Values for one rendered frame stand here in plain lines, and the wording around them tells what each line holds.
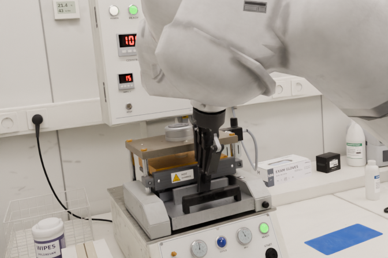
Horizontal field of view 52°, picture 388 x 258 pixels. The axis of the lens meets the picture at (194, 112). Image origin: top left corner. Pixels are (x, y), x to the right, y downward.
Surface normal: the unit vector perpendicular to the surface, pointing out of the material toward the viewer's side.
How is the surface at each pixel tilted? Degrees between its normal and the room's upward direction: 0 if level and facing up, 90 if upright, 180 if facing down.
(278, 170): 87
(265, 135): 90
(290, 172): 90
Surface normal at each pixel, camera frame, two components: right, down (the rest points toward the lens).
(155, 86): -0.13, 0.80
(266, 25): -0.02, -0.15
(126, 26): 0.40, 0.09
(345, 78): -0.41, 0.67
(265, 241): 0.32, -0.34
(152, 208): 0.19, -0.69
